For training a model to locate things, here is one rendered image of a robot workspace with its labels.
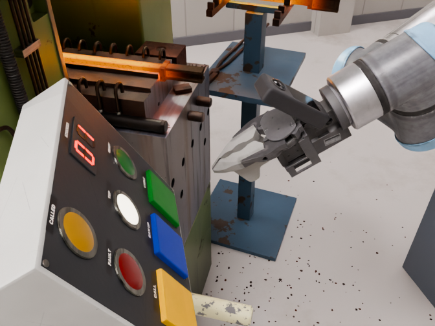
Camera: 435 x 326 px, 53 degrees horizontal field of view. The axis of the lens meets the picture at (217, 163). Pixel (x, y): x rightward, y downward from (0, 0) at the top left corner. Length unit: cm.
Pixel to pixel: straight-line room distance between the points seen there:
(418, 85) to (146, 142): 61
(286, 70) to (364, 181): 96
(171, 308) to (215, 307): 47
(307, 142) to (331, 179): 170
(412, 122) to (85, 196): 49
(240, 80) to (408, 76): 95
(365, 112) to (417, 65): 9
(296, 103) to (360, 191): 173
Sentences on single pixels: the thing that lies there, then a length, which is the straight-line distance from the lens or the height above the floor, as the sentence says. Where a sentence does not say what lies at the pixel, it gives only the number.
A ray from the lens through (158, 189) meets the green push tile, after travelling 70.
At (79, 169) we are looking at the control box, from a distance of 54.
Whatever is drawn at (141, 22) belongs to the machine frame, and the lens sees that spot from 134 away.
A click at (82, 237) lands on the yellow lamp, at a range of 46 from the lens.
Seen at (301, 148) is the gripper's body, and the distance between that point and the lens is 68.
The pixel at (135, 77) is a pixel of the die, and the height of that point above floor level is 99.
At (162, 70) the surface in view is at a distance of 108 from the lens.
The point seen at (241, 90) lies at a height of 77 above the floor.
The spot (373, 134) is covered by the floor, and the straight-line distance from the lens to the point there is 276.
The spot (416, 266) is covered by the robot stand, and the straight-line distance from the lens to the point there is 196.
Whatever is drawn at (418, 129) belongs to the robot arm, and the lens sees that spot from 75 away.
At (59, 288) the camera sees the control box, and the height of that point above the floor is 117.
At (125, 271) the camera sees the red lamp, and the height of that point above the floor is 110.
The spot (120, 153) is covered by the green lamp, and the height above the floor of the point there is 110.
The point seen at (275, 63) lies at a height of 77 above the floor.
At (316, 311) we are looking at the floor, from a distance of 181.
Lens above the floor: 149
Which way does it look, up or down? 39 degrees down
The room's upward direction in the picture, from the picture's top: straight up
